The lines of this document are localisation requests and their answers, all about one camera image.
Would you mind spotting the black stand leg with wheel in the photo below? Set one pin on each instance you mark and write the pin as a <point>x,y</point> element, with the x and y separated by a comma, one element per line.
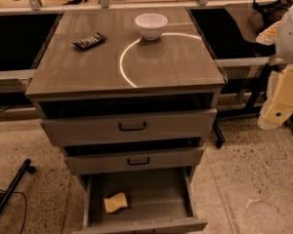
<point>6,194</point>

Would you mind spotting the yellow sponge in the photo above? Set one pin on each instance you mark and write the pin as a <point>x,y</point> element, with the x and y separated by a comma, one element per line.
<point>115,203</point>

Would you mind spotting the middle drawer with handle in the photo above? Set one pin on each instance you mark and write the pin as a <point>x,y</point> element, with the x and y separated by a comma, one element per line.
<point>133,161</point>

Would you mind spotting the white bowl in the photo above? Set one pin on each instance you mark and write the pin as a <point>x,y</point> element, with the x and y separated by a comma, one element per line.
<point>150,25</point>

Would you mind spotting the grey drawer cabinet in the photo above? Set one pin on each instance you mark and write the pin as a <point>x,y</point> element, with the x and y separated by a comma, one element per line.
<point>126,74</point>

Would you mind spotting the black VR headset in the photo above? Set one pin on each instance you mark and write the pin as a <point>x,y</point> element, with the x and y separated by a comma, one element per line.
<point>271,12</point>

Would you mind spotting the top drawer with handle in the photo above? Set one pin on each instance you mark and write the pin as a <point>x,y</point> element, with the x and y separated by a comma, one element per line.
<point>129,127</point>

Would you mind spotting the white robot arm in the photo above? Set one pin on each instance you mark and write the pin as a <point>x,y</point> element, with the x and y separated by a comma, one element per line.
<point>284,40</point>

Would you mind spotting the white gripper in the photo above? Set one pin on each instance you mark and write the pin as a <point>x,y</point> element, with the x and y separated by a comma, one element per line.
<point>291,38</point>

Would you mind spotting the dark snack bar wrapper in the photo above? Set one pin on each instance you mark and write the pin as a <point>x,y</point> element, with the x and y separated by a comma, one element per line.
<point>90,41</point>

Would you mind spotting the open bottom drawer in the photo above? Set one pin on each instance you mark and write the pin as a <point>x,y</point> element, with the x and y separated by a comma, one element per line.
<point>159,202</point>

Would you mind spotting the drawer with handle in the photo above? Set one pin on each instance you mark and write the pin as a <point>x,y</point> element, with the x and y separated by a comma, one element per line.
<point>133,161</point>
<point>129,127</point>

